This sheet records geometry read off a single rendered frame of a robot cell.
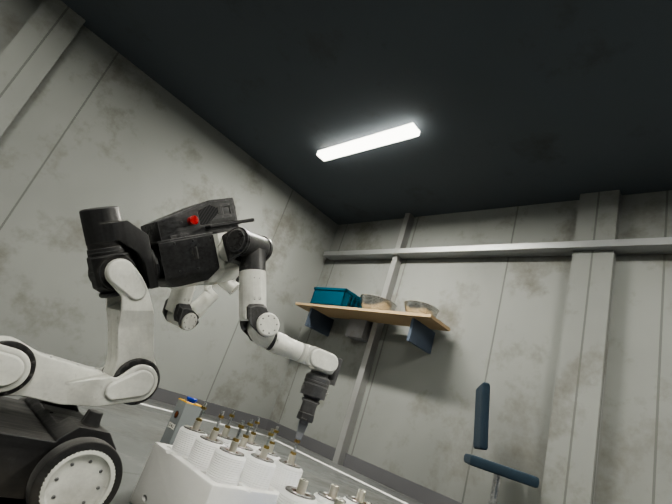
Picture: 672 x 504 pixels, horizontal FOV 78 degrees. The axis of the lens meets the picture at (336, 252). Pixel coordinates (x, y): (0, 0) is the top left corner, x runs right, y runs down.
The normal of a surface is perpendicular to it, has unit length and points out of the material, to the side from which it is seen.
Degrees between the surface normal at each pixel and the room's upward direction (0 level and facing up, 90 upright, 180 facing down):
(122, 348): 90
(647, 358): 90
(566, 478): 90
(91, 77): 90
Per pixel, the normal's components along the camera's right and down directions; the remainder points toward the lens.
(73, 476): 0.70, -0.03
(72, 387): 0.34, -0.01
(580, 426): -0.64, -0.46
